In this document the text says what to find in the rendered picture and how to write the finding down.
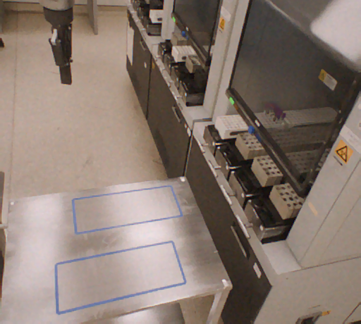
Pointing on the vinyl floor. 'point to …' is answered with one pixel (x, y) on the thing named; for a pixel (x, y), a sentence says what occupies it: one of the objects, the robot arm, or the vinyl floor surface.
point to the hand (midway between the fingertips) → (65, 73)
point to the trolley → (110, 256)
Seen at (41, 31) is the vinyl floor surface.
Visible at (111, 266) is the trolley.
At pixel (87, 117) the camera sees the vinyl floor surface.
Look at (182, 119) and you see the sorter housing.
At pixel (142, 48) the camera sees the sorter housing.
